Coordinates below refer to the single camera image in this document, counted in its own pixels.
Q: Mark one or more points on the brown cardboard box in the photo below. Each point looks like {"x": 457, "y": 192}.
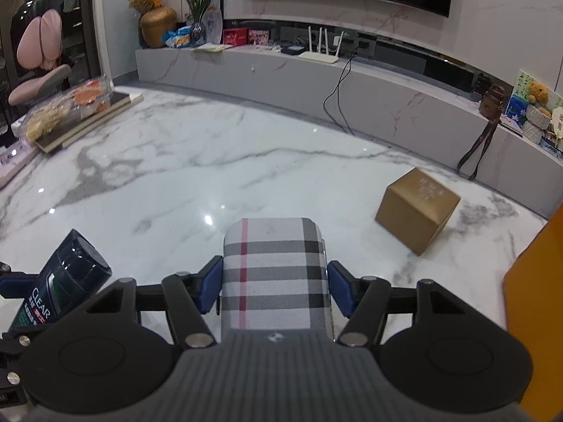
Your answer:
{"x": 413, "y": 211}

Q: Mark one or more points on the brown teddy bear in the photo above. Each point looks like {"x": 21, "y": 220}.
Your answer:
{"x": 537, "y": 94}

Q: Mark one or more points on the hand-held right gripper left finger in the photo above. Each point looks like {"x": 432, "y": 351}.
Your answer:
{"x": 211, "y": 285}

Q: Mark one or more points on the pink power strip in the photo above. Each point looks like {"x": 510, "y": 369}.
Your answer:
{"x": 15, "y": 165}

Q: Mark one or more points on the blue snack packets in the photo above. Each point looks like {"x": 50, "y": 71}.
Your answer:
{"x": 178, "y": 37}

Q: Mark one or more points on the brown camera bag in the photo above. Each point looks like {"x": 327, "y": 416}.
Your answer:
{"x": 492, "y": 101}

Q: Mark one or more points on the clear snack container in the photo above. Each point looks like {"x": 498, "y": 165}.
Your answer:
{"x": 66, "y": 107}

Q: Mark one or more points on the dark shampoo bottle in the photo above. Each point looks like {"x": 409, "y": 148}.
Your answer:
{"x": 66, "y": 268}

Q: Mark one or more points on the black set-top box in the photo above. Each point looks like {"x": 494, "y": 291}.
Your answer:
{"x": 292, "y": 49}

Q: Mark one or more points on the gold vase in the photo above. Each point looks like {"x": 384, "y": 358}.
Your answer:
{"x": 157, "y": 26}

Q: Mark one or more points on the white woven basket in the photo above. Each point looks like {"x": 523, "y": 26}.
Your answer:
{"x": 531, "y": 132}
{"x": 537, "y": 118}

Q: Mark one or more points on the yellow paper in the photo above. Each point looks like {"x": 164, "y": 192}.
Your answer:
{"x": 213, "y": 47}

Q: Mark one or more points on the pink chair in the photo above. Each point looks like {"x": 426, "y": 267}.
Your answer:
{"x": 42, "y": 52}

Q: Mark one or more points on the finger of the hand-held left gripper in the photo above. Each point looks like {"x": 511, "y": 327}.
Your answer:
{"x": 11, "y": 351}
{"x": 20, "y": 285}

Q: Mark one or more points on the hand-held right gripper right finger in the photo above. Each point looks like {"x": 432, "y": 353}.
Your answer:
{"x": 341, "y": 288}

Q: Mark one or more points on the orange box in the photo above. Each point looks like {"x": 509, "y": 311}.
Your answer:
{"x": 536, "y": 316}

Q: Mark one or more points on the plaid glasses case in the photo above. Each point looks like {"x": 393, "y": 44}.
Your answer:
{"x": 272, "y": 281}

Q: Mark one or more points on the white router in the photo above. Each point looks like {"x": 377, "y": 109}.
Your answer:
{"x": 319, "y": 57}

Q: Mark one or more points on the dark glass vase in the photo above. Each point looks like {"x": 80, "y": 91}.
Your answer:
{"x": 198, "y": 33}

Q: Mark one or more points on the stack of books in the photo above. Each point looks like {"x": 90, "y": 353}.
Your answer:
{"x": 88, "y": 125}

